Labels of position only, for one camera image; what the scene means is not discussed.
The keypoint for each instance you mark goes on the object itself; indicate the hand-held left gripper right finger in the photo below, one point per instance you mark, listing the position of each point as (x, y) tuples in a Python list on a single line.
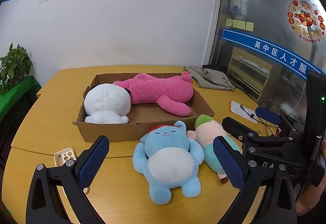
[(229, 163)]

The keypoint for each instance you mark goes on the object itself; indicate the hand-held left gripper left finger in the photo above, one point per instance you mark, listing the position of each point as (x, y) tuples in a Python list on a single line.
[(94, 160)]

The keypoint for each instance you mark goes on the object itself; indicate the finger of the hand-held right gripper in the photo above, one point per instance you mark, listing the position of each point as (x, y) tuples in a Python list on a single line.
[(267, 114), (236, 128)]

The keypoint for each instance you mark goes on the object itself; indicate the green-haired pink plush toy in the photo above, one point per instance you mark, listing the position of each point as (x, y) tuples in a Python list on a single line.
[(208, 132)]

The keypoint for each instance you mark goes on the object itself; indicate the white plush toy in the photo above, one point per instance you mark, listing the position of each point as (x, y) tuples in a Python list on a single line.
[(107, 102)]

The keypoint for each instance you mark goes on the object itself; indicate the blue cat plush toy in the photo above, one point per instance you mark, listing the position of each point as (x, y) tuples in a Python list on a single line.
[(168, 163)]

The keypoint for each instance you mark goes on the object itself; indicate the brown cardboard box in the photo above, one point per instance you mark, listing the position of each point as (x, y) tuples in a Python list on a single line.
[(158, 114)]

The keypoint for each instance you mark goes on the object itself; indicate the pink bear plush toy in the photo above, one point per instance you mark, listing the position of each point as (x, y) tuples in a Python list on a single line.
[(152, 89)]

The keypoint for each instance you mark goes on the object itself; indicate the person's right hand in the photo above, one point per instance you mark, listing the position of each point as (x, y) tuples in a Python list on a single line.
[(313, 198)]

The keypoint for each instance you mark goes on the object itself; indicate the phone with cream case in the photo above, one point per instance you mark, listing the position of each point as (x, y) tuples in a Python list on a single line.
[(65, 156)]

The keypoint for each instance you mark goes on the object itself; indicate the wooden shelf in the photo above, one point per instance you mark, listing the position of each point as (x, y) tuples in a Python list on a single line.
[(273, 76)]

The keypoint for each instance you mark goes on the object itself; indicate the grey cloth bag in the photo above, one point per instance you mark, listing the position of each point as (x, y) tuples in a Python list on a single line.
[(211, 77)]

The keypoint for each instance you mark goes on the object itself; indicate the black cloth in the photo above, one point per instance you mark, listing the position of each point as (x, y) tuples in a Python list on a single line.
[(207, 66)]

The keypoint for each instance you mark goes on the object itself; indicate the blue banner strip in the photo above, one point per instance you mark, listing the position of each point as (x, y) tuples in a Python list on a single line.
[(254, 44)]

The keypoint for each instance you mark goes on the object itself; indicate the yellow sticky note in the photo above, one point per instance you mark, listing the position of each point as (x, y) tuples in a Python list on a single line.
[(249, 26), (242, 24), (235, 23), (228, 22)]

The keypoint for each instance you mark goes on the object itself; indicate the round festive window sticker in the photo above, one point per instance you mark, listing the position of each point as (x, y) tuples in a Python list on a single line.
[(305, 20)]

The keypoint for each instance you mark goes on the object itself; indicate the green potted plant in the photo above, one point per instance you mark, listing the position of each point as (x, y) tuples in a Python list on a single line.
[(15, 61)]

